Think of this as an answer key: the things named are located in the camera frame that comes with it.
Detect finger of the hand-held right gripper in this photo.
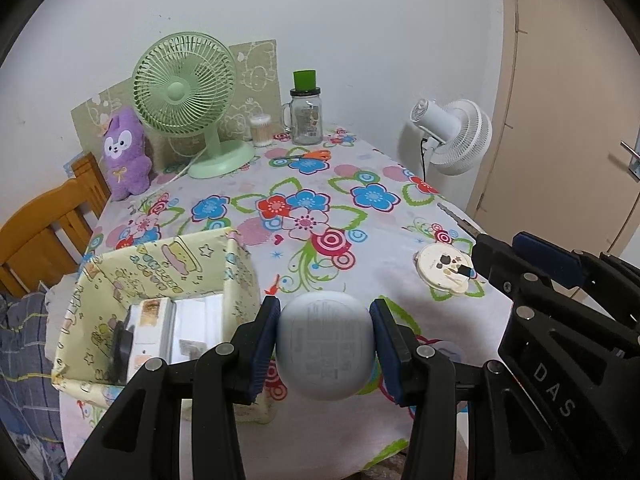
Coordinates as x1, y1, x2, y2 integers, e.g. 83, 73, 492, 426
471, 233, 626, 356
512, 231, 640, 331

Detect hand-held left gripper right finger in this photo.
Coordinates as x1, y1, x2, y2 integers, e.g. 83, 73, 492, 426
369, 297, 566, 480

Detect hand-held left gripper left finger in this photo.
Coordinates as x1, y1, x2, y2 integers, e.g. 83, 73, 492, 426
65, 296, 282, 480

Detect white oval case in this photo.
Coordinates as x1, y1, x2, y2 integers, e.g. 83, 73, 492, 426
276, 290, 376, 402

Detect white remote control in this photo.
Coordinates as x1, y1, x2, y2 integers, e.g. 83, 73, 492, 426
125, 297, 177, 383

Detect yellow printed fabric box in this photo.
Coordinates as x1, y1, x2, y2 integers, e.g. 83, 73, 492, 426
50, 227, 276, 426

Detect black rounded object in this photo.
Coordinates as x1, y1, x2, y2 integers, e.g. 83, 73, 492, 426
109, 319, 135, 386

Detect cream bear shaped coaster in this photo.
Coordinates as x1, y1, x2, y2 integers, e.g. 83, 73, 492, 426
414, 244, 477, 295

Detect white standing fan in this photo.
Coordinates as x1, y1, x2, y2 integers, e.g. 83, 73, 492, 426
400, 98, 493, 181

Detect beige door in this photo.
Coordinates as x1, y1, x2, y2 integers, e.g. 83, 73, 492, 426
465, 0, 640, 261

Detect cotton swab container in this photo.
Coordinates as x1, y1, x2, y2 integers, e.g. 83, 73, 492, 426
248, 114, 273, 148

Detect white cloth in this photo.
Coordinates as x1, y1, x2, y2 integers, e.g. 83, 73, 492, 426
44, 280, 83, 341

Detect purple plush toy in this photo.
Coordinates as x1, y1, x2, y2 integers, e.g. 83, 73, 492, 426
101, 106, 153, 202

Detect glass jar with green lid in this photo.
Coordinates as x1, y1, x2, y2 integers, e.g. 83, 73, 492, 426
280, 69, 323, 146

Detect blue plaid blanket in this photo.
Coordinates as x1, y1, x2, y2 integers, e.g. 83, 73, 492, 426
0, 290, 68, 480

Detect wooden chair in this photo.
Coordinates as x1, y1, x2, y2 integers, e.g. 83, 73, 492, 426
0, 152, 112, 297

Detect green desk fan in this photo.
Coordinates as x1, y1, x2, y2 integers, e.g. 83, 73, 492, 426
131, 31, 256, 180

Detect beige cartoon printed board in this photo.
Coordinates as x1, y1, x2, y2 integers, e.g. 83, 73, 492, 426
70, 37, 278, 171

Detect metal door handle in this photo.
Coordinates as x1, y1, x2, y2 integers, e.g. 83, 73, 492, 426
620, 141, 640, 181

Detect white fan cable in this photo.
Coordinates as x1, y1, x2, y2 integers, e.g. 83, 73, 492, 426
157, 147, 208, 186

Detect orange handled scissors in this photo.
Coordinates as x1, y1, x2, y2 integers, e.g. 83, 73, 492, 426
270, 149, 332, 163

